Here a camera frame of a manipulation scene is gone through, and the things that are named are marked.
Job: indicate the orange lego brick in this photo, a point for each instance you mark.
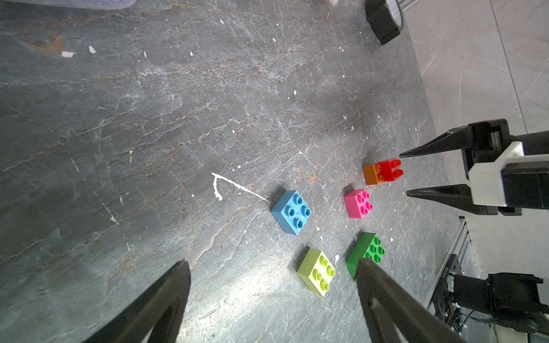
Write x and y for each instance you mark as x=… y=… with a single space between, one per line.
x=373 y=175

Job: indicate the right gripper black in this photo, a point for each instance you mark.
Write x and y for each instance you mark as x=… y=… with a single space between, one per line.
x=481 y=142

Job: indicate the red lego brick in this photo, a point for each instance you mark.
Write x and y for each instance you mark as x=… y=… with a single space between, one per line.
x=391 y=170

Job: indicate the lime lego brick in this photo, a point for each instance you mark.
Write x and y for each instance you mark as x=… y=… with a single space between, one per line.
x=317 y=272

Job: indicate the black round clock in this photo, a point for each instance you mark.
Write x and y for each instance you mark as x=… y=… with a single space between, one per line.
x=385 y=18

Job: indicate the pink lego brick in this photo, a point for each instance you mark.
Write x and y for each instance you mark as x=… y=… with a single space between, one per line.
x=358 y=203

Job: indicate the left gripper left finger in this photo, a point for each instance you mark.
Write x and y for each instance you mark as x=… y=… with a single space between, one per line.
x=156 y=314

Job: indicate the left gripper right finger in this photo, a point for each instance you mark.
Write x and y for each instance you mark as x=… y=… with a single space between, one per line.
x=391 y=313

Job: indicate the green lego brick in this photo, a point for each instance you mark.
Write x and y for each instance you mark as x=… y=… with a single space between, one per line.
x=369 y=246

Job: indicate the blue lego brick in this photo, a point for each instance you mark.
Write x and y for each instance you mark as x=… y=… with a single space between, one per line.
x=292 y=212

